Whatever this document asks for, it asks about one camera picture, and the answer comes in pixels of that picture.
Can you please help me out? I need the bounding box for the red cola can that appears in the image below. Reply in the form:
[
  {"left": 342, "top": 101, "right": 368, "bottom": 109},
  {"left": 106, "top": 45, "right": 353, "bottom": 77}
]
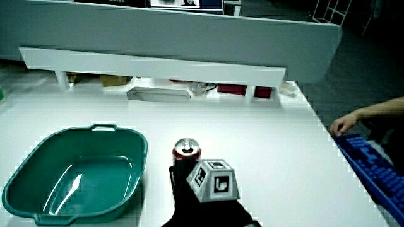
[{"left": 172, "top": 137, "right": 202, "bottom": 165}]

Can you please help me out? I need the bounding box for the another person's forearm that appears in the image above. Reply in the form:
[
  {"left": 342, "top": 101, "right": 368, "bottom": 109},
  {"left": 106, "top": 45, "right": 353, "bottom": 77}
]
[{"left": 355, "top": 96, "right": 404, "bottom": 121}]

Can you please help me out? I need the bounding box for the white desk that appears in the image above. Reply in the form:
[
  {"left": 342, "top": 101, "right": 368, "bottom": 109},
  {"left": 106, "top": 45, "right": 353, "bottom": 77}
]
[{"left": 0, "top": 62, "right": 394, "bottom": 227}]

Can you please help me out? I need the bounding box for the white desk shelf riser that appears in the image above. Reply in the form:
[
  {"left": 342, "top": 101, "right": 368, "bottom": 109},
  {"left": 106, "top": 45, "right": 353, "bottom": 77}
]
[{"left": 18, "top": 47, "right": 287, "bottom": 106}]

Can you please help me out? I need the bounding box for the clear glass bulb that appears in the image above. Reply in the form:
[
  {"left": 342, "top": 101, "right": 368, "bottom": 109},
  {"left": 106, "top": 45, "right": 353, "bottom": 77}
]
[{"left": 189, "top": 81, "right": 208, "bottom": 96}]

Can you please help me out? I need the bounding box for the wide dark red box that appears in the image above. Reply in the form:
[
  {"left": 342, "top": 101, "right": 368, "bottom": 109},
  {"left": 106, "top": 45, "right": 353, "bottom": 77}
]
[{"left": 217, "top": 83, "right": 247, "bottom": 96}]

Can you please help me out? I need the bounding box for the small dark red box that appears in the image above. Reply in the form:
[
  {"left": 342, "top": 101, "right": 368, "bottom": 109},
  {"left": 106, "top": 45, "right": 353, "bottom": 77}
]
[{"left": 254, "top": 86, "right": 273, "bottom": 100}]

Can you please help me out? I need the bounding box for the grey partition panel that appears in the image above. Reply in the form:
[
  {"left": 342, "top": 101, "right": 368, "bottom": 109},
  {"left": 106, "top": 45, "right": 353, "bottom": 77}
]
[{"left": 0, "top": 0, "right": 343, "bottom": 83}]

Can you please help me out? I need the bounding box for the white crumpled object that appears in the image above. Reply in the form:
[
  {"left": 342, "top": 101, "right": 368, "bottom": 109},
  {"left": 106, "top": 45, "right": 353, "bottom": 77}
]
[{"left": 278, "top": 81, "right": 298, "bottom": 97}]

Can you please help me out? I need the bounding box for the brown cardboard box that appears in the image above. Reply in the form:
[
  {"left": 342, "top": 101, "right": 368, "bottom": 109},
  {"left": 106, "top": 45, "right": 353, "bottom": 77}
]
[{"left": 100, "top": 74, "right": 133, "bottom": 87}]

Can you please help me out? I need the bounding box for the framed display board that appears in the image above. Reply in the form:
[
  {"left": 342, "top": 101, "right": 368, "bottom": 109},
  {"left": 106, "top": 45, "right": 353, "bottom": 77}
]
[{"left": 148, "top": 0, "right": 225, "bottom": 16}]

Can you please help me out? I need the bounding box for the green plastic basin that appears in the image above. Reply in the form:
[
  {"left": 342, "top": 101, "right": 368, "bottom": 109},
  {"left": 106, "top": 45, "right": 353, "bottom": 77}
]
[{"left": 1, "top": 123, "right": 149, "bottom": 227}]

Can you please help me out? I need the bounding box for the blue keyboard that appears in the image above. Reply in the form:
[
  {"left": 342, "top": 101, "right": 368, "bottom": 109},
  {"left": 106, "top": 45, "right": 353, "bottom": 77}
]
[{"left": 332, "top": 133, "right": 404, "bottom": 225}]

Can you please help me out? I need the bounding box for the white wire rack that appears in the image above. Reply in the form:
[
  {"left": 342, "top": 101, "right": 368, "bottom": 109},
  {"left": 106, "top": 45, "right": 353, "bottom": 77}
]
[{"left": 312, "top": 0, "right": 376, "bottom": 36}]

